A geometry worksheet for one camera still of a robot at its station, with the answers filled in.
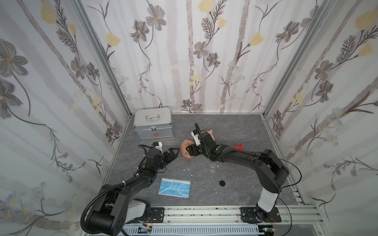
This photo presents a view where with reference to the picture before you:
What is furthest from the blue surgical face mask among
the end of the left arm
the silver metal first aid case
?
the silver metal first aid case

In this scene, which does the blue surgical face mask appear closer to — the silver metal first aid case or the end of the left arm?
the end of the left arm

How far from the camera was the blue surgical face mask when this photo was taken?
83 cm
